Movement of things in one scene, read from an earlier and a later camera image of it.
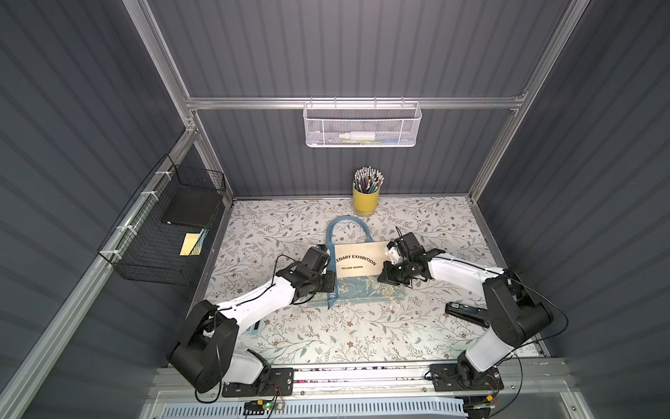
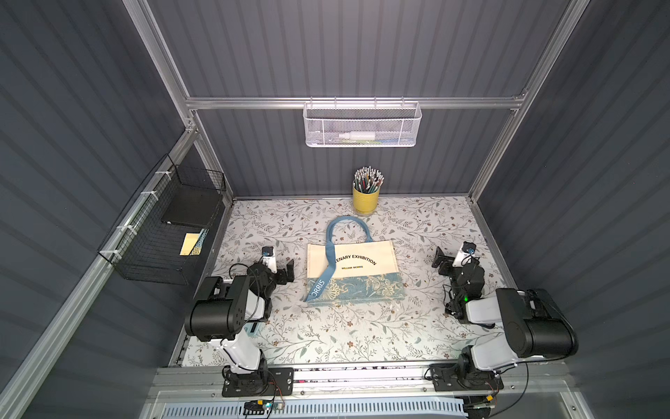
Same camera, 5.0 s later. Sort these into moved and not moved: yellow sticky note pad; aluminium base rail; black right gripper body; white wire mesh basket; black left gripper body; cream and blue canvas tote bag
Moved: black right gripper body; black left gripper body
Not moved: cream and blue canvas tote bag; yellow sticky note pad; white wire mesh basket; aluminium base rail
